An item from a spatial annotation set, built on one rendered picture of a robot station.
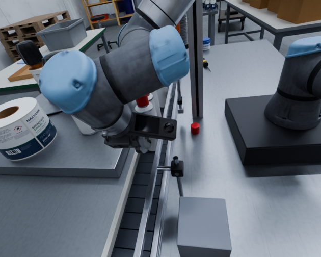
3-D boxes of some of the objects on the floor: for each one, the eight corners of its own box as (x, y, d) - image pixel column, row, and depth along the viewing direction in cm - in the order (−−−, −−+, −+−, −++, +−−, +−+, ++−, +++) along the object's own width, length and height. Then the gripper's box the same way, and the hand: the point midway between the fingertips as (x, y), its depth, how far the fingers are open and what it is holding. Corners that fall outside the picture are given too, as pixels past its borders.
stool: (119, 42, 527) (111, 13, 480) (115, 48, 483) (106, 17, 436) (100, 45, 534) (89, 17, 487) (94, 52, 490) (82, 21, 443)
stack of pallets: (54, 56, 515) (33, 16, 451) (86, 52, 501) (69, 9, 437) (23, 80, 407) (-11, 30, 343) (62, 74, 393) (34, 22, 329)
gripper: (95, 99, 39) (130, 130, 58) (87, 140, 36) (127, 159, 55) (133, 97, 37) (156, 130, 57) (129, 140, 34) (155, 159, 54)
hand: (150, 143), depth 54 cm, fingers closed, pressing on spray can
